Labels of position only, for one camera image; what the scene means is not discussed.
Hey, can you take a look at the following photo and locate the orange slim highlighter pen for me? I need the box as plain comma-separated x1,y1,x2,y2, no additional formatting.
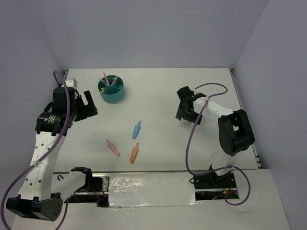
103,71,110,86

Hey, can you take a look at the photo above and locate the red slim highlighter pen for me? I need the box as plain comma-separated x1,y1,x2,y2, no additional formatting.
111,76,118,86

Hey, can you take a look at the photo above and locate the orange stubby highlighter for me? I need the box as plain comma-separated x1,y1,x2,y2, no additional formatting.
130,143,139,164

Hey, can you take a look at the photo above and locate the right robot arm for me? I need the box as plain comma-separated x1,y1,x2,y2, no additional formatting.
176,86,255,189

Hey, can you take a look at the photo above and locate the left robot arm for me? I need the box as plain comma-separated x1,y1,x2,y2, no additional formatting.
1,87,98,221

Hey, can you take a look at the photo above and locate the teal round organizer container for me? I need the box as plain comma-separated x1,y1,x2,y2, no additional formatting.
97,75,125,103

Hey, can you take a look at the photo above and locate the pink stubby highlighter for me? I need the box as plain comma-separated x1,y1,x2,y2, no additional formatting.
106,140,120,157

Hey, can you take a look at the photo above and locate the blue stubby highlighter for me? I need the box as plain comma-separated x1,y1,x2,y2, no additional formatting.
132,121,141,139

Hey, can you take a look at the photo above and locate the silver foil sheet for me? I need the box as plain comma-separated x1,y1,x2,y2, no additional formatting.
108,172,197,207

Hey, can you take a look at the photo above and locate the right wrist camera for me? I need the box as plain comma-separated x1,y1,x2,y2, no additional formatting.
191,91,207,101

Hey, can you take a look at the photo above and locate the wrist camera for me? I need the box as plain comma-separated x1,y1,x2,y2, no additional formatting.
65,78,78,90
191,91,207,101

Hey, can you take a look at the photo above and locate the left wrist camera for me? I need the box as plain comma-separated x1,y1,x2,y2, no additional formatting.
65,78,78,90

